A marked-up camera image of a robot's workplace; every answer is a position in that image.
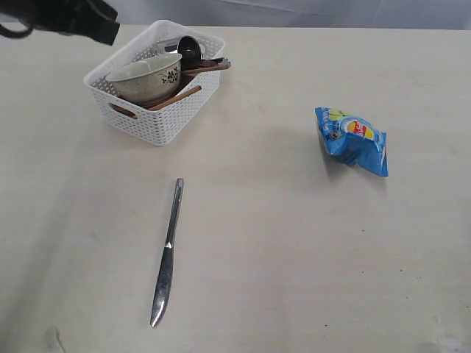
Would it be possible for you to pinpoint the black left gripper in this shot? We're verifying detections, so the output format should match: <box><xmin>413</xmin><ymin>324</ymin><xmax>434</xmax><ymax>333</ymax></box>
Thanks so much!
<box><xmin>1</xmin><ymin>0</ymin><xmax>120</xmax><ymax>46</ymax></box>

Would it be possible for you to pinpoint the floral ceramic bowl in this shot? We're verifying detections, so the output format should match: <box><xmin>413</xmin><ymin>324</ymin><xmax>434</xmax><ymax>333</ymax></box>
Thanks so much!
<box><xmin>105</xmin><ymin>53</ymin><xmax>182</xmax><ymax>104</ymax></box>

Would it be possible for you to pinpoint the stainless steel table knife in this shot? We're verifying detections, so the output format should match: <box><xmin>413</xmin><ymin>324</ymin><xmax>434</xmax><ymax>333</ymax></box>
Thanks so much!
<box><xmin>149</xmin><ymin>178</ymin><xmax>184</xmax><ymax>328</ymax></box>

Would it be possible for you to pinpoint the blue snack chip bag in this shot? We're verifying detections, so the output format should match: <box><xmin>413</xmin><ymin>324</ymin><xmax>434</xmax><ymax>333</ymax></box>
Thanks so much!
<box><xmin>314</xmin><ymin>107</ymin><xmax>389</xmax><ymax>177</ymax></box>

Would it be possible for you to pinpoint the shiny metal cup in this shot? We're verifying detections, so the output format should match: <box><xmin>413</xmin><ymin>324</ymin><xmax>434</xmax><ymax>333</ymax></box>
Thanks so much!
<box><xmin>163</xmin><ymin>35</ymin><xmax>202</xmax><ymax>70</ymax></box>

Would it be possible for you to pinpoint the brown wooden plate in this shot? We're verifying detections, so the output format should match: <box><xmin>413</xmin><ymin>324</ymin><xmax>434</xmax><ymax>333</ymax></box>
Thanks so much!
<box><xmin>109</xmin><ymin>75</ymin><xmax>195</xmax><ymax>119</ymax></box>

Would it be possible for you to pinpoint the brown wooden chopstick front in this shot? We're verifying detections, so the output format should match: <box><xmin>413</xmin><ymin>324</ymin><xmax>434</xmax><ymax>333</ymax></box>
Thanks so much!
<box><xmin>148</xmin><ymin>85</ymin><xmax>202</xmax><ymax>111</ymax></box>

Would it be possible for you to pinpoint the brown wooden chopstick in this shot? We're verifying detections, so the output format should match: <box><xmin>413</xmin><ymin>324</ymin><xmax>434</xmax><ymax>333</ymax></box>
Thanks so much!
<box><xmin>181</xmin><ymin>57</ymin><xmax>231</xmax><ymax>75</ymax></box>
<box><xmin>148</xmin><ymin>85</ymin><xmax>202</xmax><ymax>111</ymax></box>

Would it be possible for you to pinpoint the white woven plastic basket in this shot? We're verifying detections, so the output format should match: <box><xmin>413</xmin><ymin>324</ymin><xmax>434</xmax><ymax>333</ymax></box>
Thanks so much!
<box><xmin>84</xmin><ymin>20</ymin><xmax>225</xmax><ymax>146</ymax></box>

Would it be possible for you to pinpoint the brown wooden chopstick rear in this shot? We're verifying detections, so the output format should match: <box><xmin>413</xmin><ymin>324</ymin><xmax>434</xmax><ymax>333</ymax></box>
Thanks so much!
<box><xmin>181</xmin><ymin>57</ymin><xmax>231</xmax><ymax>75</ymax></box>

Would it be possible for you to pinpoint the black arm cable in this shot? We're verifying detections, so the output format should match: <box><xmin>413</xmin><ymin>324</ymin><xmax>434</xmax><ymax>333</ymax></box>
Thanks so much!
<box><xmin>0</xmin><ymin>22</ymin><xmax>35</xmax><ymax>40</ymax></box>

